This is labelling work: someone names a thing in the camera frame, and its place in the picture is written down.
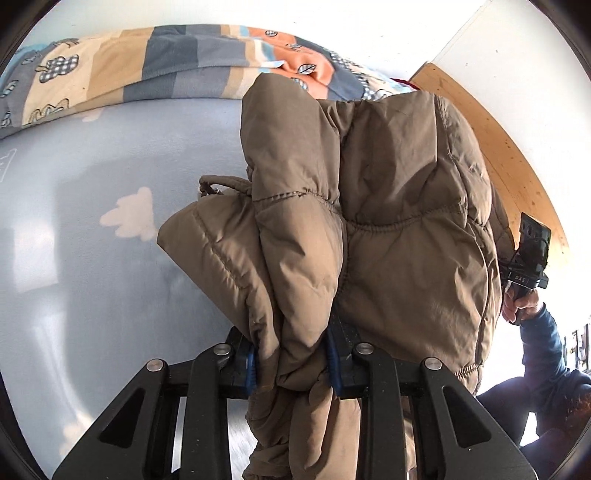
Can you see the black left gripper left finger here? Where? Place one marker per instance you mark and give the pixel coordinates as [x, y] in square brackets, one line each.
[169, 421]

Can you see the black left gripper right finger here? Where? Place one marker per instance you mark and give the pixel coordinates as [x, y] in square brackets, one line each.
[416, 418]

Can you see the brown quilted puffer jacket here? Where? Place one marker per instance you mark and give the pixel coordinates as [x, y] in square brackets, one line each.
[380, 213]

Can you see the dark blue right sleeve forearm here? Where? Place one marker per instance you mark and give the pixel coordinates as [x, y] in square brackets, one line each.
[550, 382]

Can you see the person's right hand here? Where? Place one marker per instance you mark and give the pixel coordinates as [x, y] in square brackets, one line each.
[516, 309]

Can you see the wooden bed headboard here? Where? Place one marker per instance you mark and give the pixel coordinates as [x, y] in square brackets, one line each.
[520, 189]

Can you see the light blue bed sheet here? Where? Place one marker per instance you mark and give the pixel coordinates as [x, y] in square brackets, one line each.
[87, 296]

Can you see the patchwork patterned blanket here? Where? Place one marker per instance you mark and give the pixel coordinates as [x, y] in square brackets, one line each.
[75, 75]

